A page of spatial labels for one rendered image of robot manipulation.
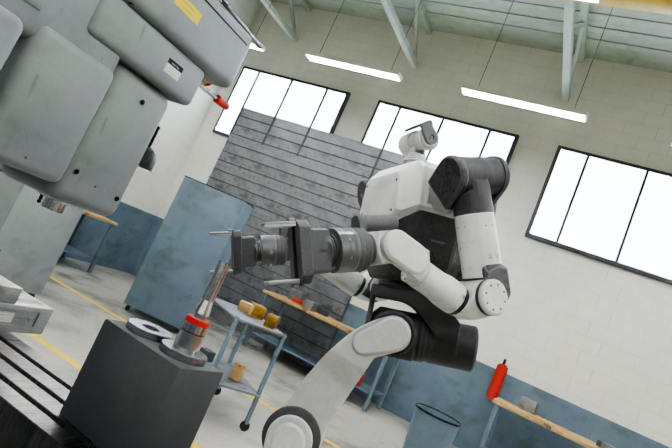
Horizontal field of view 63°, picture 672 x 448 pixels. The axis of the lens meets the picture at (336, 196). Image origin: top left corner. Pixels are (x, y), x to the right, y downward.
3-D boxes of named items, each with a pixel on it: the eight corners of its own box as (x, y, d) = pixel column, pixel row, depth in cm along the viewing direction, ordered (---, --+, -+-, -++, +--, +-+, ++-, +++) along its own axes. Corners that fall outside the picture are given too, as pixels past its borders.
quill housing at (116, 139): (61, 195, 136) (119, 83, 140) (116, 222, 127) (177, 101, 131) (-10, 169, 119) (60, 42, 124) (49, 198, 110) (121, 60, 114)
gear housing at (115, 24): (124, 88, 144) (141, 55, 146) (191, 109, 134) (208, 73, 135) (12, 12, 115) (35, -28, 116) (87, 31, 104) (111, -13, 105)
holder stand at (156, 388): (110, 413, 110) (154, 320, 113) (180, 471, 98) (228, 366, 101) (58, 413, 100) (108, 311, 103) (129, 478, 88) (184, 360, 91)
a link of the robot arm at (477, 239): (482, 311, 130) (469, 218, 133) (524, 311, 119) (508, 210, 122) (444, 317, 124) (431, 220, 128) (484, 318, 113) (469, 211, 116)
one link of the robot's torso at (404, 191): (426, 294, 164) (445, 181, 171) (501, 305, 133) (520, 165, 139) (337, 275, 154) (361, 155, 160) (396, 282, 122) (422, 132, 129)
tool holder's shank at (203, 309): (194, 314, 102) (219, 259, 104) (209, 321, 102) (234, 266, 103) (188, 315, 99) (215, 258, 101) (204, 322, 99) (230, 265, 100)
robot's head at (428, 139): (427, 150, 152) (418, 124, 151) (445, 145, 144) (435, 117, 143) (409, 157, 149) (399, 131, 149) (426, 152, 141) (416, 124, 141)
